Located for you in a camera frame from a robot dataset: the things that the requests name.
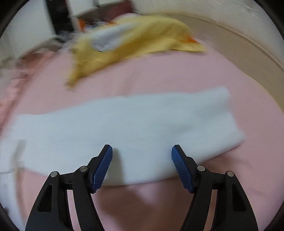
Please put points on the dark red garment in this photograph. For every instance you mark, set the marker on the dark red garment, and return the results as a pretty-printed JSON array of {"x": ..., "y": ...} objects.
[{"x": 109, "y": 11}]

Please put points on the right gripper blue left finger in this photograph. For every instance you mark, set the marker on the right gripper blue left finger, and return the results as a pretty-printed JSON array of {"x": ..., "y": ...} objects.
[{"x": 51, "y": 209}]

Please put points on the pink bed sheet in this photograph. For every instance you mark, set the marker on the pink bed sheet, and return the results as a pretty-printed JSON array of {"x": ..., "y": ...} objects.
[{"x": 36, "y": 84}]

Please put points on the cream padded headboard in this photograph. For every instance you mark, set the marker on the cream padded headboard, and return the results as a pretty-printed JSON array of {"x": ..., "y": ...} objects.
[{"x": 240, "y": 30}]

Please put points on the white knit cardigan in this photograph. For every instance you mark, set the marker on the white knit cardigan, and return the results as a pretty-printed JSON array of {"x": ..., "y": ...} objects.
[{"x": 142, "y": 129}]

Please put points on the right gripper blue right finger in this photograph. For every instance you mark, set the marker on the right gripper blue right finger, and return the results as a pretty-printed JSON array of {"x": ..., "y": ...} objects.
[{"x": 233, "y": 210}]

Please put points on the yellow garment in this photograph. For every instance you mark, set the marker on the yellow garment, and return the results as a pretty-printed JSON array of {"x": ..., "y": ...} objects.
[{"x": 126, "y": 38}]

